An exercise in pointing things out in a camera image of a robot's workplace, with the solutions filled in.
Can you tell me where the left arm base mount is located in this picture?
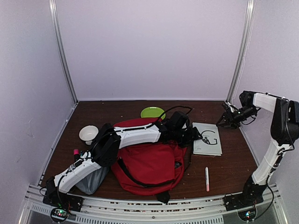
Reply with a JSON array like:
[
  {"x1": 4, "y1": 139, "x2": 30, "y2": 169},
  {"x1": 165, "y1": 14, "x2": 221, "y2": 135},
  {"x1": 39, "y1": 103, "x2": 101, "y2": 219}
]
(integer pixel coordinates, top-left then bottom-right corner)
[{"x1": 43, "y1": 195, "x2": 84, "y2": 223}]

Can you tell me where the grey pencil pouch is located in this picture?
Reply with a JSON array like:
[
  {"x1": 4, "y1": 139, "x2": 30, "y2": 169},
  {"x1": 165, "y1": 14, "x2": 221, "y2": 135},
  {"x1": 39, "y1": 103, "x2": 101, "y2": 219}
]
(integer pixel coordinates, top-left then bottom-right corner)
[{"x1": 75, "y1": 167, "x2": 110, "y2": 195}]

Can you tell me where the pink white pen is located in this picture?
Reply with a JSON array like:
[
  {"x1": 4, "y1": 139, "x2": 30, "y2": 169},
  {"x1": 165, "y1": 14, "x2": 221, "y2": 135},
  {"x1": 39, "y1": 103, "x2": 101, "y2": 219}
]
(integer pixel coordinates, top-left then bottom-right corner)
[{"x1": 205, "y1": 167, "x2": 210, "y2": 192}]

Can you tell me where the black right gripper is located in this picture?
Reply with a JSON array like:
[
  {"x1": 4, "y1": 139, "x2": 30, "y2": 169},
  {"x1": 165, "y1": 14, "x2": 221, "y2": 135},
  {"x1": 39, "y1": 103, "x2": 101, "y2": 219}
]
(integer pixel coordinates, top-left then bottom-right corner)
[{"x1": 216, "y1": 105, "x2": 256, "y2": 129}]

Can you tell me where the left aluminium frame post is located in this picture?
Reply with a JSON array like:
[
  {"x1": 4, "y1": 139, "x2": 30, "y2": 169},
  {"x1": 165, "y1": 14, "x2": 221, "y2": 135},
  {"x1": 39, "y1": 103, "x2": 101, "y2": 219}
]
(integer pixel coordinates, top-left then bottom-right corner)
[{"x1": 49, "y1": 0, "x2": 78, "y2": 104}]

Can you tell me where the red backpack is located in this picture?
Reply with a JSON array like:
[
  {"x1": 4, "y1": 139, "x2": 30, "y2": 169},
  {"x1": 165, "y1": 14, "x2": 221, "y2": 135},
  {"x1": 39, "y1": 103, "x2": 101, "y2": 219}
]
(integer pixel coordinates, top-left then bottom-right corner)
[{"x1": 111, "y1": 119, "x2": 187, "y2": 203}]

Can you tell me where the grey book with G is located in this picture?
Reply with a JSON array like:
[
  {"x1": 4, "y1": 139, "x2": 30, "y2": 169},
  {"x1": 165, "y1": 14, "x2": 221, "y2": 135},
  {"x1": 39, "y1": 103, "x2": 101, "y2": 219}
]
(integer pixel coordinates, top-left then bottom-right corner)
[{"x1": 192, "y1": 122, "x2": 222, "y2": 156}]

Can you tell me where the white bowl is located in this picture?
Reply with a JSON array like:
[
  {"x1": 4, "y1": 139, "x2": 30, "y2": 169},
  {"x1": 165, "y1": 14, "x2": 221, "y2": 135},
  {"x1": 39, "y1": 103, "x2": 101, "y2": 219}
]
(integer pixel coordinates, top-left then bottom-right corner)
[{"x1": 78, "y1": 125, "x2": 99, "y2": 146}]

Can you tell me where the pink black highlighter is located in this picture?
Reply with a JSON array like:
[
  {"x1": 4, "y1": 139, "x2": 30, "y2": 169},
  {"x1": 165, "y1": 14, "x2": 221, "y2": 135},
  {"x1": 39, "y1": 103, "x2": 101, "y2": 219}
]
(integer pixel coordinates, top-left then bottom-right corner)
[{"x1": 73, "y1": 149, "x2": 80, "y2": 161}]

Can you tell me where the aluminium front rail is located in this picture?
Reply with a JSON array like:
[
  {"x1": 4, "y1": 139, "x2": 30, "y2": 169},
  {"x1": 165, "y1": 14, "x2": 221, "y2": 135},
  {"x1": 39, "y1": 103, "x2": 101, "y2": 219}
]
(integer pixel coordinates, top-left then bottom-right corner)
[{"x1": 20, "y1": 184, "x2": 287, "y2": 224}]

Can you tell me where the green plate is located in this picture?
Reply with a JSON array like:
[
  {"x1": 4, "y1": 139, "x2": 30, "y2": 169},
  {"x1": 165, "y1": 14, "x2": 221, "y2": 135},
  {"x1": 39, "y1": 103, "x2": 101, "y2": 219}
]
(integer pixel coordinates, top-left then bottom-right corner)
[{"x1": 140, "y1": 106, "x2": 166, "y2": 119}]

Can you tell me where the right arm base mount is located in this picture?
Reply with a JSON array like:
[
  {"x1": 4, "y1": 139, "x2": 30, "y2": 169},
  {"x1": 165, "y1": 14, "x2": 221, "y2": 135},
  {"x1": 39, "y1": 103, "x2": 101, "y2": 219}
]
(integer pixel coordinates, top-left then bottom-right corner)
[{"x1": 223, "y1": 193, "x2": 263, "y2": 223}]

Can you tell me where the aluminium frame post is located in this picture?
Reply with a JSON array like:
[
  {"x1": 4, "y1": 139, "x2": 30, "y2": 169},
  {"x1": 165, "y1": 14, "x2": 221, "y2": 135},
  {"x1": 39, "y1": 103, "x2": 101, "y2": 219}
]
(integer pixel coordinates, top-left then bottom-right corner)
[
  {"x1": 226, "y1": 0, "x2": 255, "y2": 102},
  {"x1": 49, "y1": 0, "x2": 78, "y2": 104}
]

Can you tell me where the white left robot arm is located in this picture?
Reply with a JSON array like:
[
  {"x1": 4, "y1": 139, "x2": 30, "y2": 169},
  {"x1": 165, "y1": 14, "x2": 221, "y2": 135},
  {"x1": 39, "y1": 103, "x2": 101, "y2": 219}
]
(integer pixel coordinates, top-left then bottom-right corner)
[{"x1": 46, "y1": 110, "x2": 202, "y2": 207}]

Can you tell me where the right aluminium frame post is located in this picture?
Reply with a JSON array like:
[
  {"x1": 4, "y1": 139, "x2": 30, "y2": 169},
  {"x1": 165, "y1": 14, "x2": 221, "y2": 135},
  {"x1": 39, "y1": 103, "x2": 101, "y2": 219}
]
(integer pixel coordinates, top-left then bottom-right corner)
[{"x1": 226, "y1": 0, "x2": 255, "y2": 102}]

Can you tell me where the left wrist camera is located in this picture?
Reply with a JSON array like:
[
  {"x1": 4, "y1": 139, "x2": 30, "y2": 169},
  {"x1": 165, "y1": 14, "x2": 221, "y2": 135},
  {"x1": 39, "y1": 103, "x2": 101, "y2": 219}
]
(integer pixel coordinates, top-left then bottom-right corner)
[{"x1": 170, "y1": 111, "x2": 188, "y2": 130}]

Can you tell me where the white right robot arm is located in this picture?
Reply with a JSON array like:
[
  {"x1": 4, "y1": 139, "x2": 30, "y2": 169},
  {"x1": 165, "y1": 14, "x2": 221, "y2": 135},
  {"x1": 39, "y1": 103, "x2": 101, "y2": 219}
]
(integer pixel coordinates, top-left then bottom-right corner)
[{"x1": 216, "y1": 91, "x2": 299, "y2": 206}]

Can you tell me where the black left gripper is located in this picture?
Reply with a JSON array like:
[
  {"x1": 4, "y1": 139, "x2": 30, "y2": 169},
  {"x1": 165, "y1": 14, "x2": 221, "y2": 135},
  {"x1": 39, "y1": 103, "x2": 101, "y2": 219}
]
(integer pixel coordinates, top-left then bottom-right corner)
[{"x1": 172, "y1": 126, "x2": 203, "y2": 148}]

